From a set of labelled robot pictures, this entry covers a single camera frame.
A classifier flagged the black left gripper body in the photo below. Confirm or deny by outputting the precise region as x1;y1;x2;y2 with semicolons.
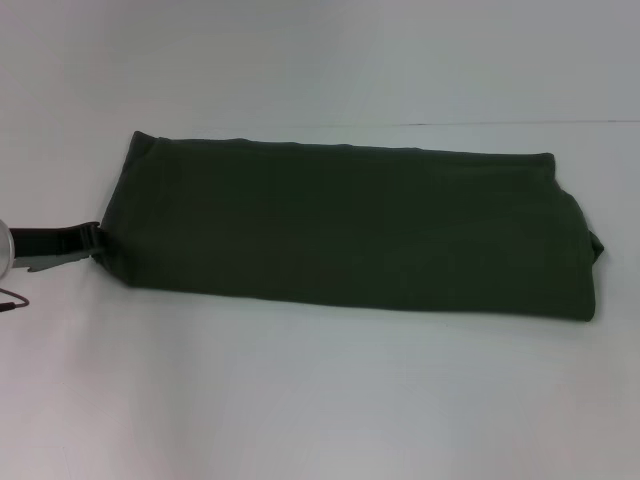
9;223;69;255

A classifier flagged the dark green FREE t-shirt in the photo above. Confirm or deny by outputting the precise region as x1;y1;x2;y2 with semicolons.
97;129;609;324

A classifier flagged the left arm cable with plug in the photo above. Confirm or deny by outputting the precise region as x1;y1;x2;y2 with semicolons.
0;286;32;315

